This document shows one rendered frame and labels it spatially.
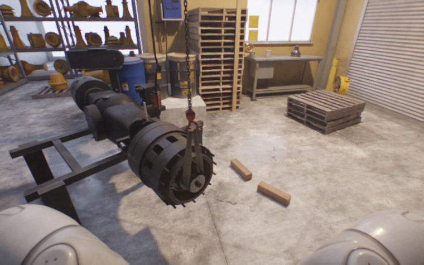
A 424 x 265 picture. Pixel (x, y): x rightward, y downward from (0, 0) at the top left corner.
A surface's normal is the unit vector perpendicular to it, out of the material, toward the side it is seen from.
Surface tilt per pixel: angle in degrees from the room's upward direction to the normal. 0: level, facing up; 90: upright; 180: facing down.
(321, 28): 90
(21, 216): 6
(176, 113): 90
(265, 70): 90
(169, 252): 0
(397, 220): 14
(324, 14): 90
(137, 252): 0
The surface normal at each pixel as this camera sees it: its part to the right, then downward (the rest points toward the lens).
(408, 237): 0.08, -0.81
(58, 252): 0.00, -0.58
